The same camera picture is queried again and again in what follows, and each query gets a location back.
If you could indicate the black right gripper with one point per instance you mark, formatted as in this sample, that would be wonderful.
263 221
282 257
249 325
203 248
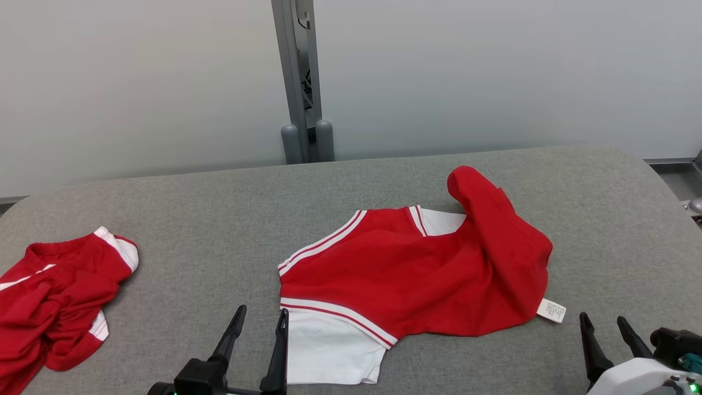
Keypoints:
669 343

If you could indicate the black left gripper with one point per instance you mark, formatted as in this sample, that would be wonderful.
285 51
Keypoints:
200 378

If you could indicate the red white sports jersey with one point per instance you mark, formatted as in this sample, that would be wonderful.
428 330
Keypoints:
411 274

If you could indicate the red white sports shorts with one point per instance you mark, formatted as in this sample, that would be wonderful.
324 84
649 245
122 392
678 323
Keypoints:
55 296

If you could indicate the grey rounded metal foot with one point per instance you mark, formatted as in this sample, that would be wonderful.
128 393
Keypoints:
695 206

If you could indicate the teal right camera connector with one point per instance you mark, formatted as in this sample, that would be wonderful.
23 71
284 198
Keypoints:
692 363

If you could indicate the grey wall base rail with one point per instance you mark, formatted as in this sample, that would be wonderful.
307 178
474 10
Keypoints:
672 161
11 199

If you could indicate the grey metal post with feet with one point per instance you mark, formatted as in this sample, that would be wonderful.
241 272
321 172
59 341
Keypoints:
290 82

